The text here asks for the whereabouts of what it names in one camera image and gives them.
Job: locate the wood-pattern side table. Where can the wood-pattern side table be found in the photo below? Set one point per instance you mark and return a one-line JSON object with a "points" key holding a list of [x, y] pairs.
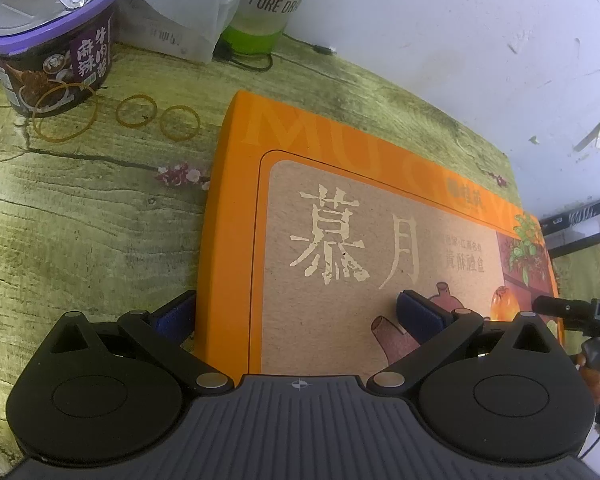
{"points": [[587, 270]]}

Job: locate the wood-pattern desktop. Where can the wood-pattern desktop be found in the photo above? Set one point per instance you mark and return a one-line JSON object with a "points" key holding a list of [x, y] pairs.
{"points": [[105, 220]]}

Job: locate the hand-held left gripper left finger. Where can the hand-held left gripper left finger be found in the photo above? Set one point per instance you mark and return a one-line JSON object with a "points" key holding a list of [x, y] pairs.
{"points": [[177, 320]]}

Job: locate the orange printed box lid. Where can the orange printed box lid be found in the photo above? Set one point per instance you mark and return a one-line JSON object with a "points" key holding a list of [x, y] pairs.
{"points": [[330, 220]]}

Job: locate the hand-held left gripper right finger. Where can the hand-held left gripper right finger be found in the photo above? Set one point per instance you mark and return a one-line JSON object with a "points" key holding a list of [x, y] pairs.
{"points": [[420, 317]]}

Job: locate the white plastic bag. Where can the white plastic bag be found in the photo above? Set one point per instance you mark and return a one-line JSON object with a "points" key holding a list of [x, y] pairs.
{"points": [[180, 10]]}

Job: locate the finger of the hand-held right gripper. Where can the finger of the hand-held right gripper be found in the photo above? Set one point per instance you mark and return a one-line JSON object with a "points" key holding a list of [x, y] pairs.
{"points": [[560, 306]]}

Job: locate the person's right hand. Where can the person's right hand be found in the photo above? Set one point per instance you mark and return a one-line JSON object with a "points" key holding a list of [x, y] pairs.
{"points": [[592, 385]]}

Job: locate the small yellow rubber band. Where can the small yellow rubber band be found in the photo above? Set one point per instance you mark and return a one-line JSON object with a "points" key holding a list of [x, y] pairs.
{"points": [[136, 96], [180, 107]]}

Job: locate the large yellow rubber band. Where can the large yellow rubber band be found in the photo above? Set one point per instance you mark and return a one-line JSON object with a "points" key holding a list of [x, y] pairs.
{"points": [[62, 138]]}

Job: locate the purple-rimmed brown can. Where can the purple-rimmed brown can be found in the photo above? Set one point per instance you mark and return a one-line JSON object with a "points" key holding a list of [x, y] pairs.
{"points": [[55, 55]]}

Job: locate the black metal bar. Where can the black metal bar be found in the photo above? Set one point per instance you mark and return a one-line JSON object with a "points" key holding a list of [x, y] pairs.
{"points": [[580, 212], [575, 246]]}

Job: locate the green silver beer can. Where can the green silver beer can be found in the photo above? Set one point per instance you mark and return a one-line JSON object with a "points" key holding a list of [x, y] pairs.
{"points": [[265, 5]]}

